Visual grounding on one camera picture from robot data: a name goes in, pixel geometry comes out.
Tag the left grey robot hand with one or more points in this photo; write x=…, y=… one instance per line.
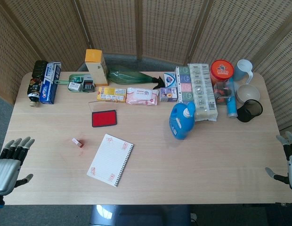
x=7, y=169

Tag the red white stamp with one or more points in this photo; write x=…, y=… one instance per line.
x=77, y=142

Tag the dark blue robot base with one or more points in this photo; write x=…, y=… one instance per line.
x=136, y=215

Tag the spiral lined notebook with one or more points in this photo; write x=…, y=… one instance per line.
x=109, y=160

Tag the black mesh pen holder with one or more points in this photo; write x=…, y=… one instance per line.
x=249, y=111

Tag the beige bowl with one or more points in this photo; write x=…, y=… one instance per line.
x=248, y=93

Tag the blue cylindrical tube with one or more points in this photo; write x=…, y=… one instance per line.
x=231, y=101

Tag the blue white toothpaste box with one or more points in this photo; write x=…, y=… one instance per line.
x=50, y=84

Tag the clear plastic box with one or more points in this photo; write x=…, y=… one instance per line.
x=221, y=94

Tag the small white box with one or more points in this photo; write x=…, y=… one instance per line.
x=75, y=86

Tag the light blue mug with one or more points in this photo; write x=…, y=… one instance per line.
x=242, y=69

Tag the red ink pad with clear lid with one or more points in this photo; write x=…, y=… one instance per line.
x=104, y=118

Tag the long white noodle pack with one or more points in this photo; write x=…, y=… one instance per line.
x=203, y=94

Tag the small green box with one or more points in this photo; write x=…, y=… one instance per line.
x=78, y=78

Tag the grey black stapler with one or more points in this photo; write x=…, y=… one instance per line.
x=88, y=84

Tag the jar with orange lid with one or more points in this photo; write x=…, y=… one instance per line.
x=221, y=70

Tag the blue detergent pump bottle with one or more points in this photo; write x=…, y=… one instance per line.
x=181, y=122

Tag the flat yellow box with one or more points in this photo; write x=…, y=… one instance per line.
x=111, y=94

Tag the tall cream yellow box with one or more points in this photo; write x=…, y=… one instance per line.
x=96, y=68

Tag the purple white box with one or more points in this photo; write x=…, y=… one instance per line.
x=168, y=94

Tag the blue white soap box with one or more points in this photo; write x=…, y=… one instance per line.
x=170, y=80

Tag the green plastic spray bottle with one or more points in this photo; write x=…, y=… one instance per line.
x=127, y=75

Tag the pink wet wipes pack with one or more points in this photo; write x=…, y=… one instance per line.
x=141, y=96

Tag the woven folding screen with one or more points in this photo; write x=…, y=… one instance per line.
x=160, y=26

